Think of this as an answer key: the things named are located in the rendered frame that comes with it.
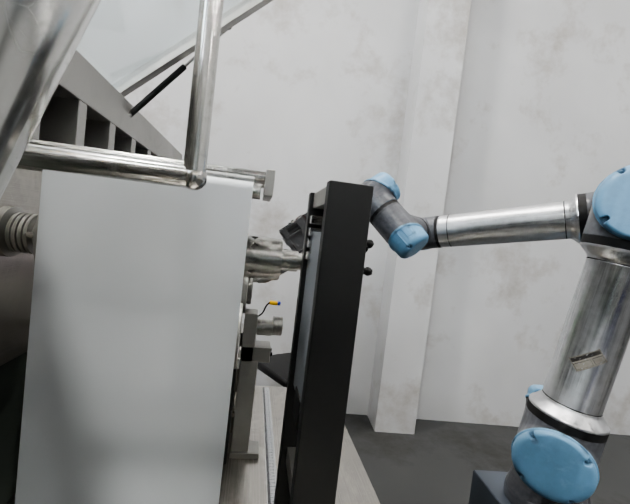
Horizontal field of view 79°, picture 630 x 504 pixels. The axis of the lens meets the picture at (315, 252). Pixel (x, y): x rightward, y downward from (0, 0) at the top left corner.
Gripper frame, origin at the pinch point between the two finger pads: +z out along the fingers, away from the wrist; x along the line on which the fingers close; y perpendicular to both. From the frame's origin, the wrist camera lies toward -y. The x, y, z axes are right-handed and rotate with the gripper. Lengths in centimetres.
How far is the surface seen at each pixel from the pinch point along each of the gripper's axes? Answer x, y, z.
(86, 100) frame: 2.8, 47.9, 8.4
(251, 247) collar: 26.9, 8.4, -2.6
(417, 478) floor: -124, -167, -1
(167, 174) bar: 55, 17, -2
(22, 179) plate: 21.4, 34.5, 19.2
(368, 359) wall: -202, -124, -21
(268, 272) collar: 26.7, 4.0, -2.6
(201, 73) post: 55, 21, -7
